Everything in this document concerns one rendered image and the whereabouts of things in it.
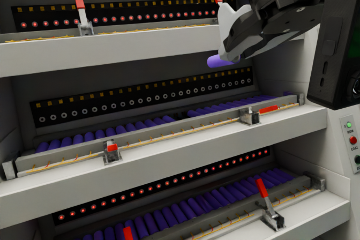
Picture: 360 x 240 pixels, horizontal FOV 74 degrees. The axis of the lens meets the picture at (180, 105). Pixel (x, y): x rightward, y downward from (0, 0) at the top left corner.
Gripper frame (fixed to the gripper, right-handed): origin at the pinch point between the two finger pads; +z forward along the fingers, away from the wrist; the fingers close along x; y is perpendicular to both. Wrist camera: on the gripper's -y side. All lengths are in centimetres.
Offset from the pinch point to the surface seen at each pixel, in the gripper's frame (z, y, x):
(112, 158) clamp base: 14.1, -9.0, 17.2
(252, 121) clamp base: 12.6, -8.8, -8.7
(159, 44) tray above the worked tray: 11.3, 7.7, 5.9
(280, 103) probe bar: 16.9, -6.5, -20.4
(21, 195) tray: 12.4, -10.7, 29.4
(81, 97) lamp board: 27.4, 4.7, 20.3
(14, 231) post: 19.5, -16.0, 33.1
